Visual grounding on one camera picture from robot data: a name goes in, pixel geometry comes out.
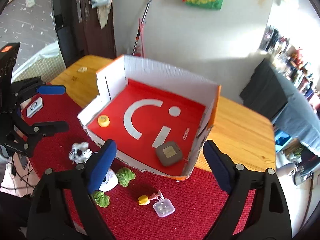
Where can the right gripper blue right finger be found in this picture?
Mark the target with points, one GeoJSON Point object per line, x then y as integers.
{"type": "Point", "coordinates": [269, 216]}

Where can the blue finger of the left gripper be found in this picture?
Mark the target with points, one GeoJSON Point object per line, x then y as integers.
{"type": "Point", "coordinates": [37, 132]}
{"type": "Point", "coordinates": [28, 88]}

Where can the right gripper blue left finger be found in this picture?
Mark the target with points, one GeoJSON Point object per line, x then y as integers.
{"type": "Point", "coordinates": [49, 216]}

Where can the green fuzzy ball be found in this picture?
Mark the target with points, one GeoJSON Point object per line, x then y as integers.
{"type": "Point", "coordinates": [124, 176]}
{"type": "Point", "coordinates": [100, 198]}

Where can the white fluffy scrunchie with bow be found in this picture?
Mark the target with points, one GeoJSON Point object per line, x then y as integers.
{"type": "Point", "coordinates": [80, 152]}

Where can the yellow round tin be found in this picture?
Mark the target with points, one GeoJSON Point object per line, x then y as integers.
{"type": "Point", "coordinates": [103, 121]}

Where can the pink and yellow small toy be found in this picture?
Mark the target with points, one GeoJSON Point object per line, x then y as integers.
{"type": "Point", "coordinates": [145, 200]}

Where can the white grey rectangular device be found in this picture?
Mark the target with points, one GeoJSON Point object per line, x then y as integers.
{"type": "Point", "coordinates": [34, 107]}

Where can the small beige tag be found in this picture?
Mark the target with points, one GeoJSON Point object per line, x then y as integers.
{"type": "Point", "coordinates": [82, 69]}

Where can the red knitted table cloth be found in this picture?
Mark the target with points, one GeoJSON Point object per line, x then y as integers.
{"type": "Point", "coordinates": [197, 200]}

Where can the dark wooden door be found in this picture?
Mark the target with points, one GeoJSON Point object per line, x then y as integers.
{"type": "Point", "coordinates": [79, 32]}

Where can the orange white cardboard box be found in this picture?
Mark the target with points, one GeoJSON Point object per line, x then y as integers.
{"type": "Point", "coordinates": [150, 103]}

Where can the blue covered side table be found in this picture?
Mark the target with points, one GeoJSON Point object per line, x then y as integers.
{"type": "Point", "coordinates": [273, 96]}

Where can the mop with orange tip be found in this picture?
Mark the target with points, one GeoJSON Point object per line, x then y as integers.
{"type": "Point", "coordinates": [138, 48]}

